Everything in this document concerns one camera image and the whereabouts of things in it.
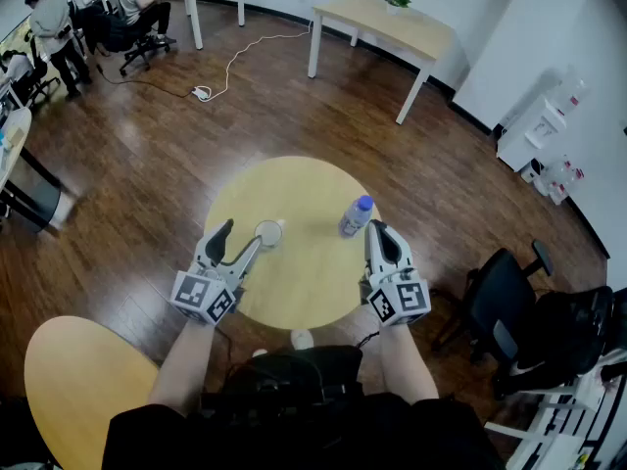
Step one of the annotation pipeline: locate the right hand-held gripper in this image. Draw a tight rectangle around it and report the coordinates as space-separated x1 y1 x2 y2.
360 219 433 328

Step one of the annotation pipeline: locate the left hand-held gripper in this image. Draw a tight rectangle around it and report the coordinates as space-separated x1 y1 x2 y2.
169 218 265 328

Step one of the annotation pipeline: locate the clear plastic bottle blue cap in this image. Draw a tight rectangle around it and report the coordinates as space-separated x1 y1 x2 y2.
337 194 375 240

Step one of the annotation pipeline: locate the person's right forearm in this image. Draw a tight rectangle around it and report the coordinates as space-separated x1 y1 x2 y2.
377 321 441 406

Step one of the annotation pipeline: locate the person's left forearm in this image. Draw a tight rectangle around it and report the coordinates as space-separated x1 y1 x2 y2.
146 316 217 416

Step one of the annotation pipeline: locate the small round yellow table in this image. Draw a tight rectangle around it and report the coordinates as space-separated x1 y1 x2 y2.
204 155 383 332

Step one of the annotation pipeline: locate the black office chair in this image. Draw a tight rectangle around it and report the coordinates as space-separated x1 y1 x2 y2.
104 15 178 78
492 285 627 401
22 29 63 108
434 239 555 364

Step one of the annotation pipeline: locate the black chest pack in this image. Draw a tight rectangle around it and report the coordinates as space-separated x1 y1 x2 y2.
199 344 364 413

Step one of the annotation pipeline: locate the white water dispenser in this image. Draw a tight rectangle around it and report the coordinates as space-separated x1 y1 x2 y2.
495 94 569 173

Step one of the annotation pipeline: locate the person's black clothing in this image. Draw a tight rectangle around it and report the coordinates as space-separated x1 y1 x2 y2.
101 344 506 470

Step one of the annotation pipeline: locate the clear water jug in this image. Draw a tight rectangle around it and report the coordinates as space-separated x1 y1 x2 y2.
537 156 587 207
553 65 592 117

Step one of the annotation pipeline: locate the large round wooden table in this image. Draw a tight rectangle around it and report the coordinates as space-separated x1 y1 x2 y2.
24 315 161 470

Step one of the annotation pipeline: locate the white metal rack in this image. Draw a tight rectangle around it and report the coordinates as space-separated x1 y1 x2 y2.
483 354 627 470

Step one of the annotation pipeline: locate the white power cable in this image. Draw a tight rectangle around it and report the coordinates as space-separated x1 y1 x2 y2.
204 21 314 103

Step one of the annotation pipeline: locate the black floor cable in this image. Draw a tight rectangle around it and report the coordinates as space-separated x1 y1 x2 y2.
96 64 195 100

